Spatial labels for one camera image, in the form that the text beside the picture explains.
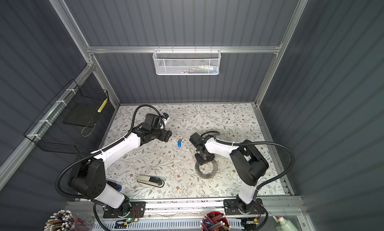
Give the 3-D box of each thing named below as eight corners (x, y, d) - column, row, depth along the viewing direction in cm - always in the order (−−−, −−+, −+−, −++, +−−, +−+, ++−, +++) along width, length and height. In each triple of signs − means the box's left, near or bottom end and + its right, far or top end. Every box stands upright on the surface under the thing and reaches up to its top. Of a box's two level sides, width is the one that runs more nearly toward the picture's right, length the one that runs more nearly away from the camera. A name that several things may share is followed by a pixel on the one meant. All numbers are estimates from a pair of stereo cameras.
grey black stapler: (137, 183, 84) (134, 180, 80) (140, 176, 86) (137, 173, 83) (163, 188, 82) (161, 185, 78) (165, 180, 85) (163, 177, 81)
